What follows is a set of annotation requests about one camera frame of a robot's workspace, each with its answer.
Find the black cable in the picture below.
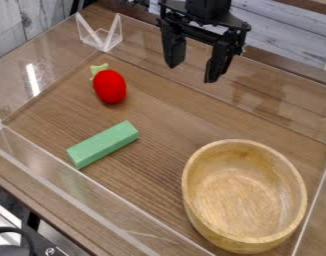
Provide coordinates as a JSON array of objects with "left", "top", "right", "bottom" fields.
[{"left": 0, "top": 226, "right": 37, "bottom": 256}]

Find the wooden bowl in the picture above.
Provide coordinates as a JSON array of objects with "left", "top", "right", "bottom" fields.
[{"left": 181, "top": 139, "right": 307, "bottom": 254}]

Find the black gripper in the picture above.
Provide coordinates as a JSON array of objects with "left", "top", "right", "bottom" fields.
[{"left": 158, "top": 0, "right": 251, "bottom": 83}]

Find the clear acrylic corner bracket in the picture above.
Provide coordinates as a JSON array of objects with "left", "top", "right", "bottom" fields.
[{"left": 74, "top": 13, "right": 122, "bottom": 53}]

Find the black metal table frame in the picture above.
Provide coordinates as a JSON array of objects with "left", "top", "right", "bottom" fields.
[{"left": 17, "top": 209, "right": 82, "bottom": 256}]

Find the clear acrylic tray wall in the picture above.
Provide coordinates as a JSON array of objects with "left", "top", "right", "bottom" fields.
[{"left": 0, "top": 121, "right": 213, "bottom": 256}]

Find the green rectangular block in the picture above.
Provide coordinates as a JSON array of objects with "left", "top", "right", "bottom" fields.
[{"left": 66, "top": 120, "right": 138, "bottom": 169}]

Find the red toy strawberry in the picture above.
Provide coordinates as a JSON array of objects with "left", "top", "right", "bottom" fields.
[{"left": 89, "top": 63, "right": 126, "bottom": 104}]

